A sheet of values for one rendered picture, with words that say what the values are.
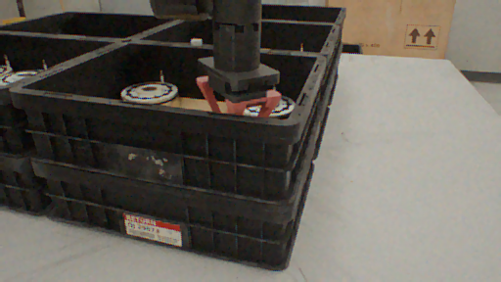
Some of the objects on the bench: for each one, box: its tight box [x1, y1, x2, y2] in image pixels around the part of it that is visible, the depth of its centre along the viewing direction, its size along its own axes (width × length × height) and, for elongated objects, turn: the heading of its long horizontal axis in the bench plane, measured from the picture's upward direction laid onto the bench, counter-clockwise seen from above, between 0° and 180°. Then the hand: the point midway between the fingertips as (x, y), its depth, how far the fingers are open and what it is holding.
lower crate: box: [30, 117, 320, 271], centre depth 65 cm, size 40×30×12 cm
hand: (236, 130), depth 51 cm, fingers open, 6 cm apart
